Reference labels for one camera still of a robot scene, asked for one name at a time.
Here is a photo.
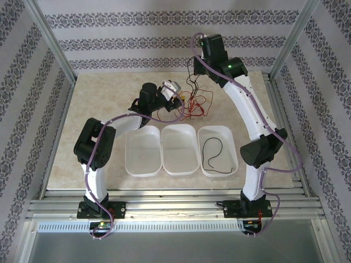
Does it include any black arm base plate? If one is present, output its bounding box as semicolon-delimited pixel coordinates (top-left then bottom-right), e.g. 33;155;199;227
77;201;127;219
223;199;273;219

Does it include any aluminium side rail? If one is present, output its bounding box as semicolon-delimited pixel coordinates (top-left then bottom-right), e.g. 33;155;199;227
41;79;76;199
262;71;312;198

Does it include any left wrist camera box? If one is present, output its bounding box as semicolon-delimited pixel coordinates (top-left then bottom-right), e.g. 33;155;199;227
161;80;179;100

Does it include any grey metal panel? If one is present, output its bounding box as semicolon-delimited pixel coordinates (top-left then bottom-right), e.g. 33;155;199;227
27;231;324;263

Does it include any aluminium corner post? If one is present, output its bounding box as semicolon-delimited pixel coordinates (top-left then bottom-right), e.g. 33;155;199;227
270;0;320;82
26;0;77;84

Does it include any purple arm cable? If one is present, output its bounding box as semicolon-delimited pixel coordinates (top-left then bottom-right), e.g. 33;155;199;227
191;32;304;238
84;92;186;241

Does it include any white plastic tray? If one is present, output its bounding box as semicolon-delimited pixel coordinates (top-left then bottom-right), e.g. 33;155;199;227
161;123;200;176
124;125;162;178
197;125;238;178

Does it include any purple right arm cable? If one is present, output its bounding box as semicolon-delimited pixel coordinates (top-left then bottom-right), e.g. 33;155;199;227
191;32;304;238

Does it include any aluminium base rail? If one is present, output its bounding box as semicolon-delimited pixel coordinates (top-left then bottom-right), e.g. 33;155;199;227
27;188;322;220

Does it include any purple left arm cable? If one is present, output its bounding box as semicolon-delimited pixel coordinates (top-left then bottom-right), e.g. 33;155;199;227
84;92;186;241

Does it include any slotted white cable duct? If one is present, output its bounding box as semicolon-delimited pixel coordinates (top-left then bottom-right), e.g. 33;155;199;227
37;221;245;232

